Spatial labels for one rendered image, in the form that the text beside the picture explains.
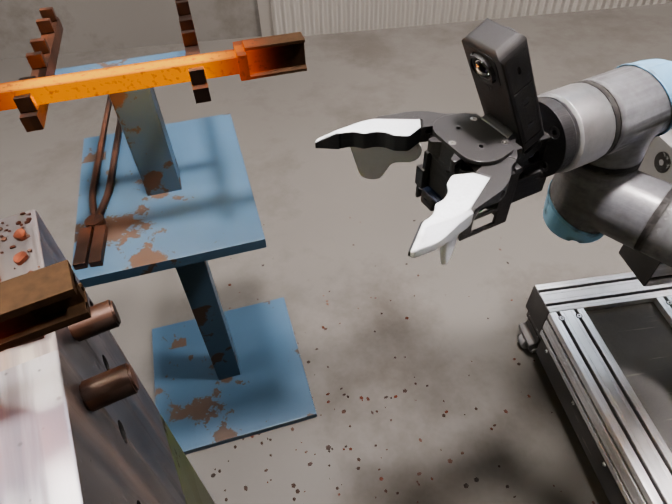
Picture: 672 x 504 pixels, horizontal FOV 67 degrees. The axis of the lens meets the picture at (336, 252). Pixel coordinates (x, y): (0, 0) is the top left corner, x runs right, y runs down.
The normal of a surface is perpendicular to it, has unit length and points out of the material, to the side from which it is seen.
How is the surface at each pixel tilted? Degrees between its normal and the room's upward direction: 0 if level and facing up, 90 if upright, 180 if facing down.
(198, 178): 0
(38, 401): 0
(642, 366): 0
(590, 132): 62
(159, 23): 90
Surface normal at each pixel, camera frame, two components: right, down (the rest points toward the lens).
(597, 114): 0.31, -0.05
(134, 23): 0.14, 0.72
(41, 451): -0.03, -0.69
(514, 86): 0.48, 0.61
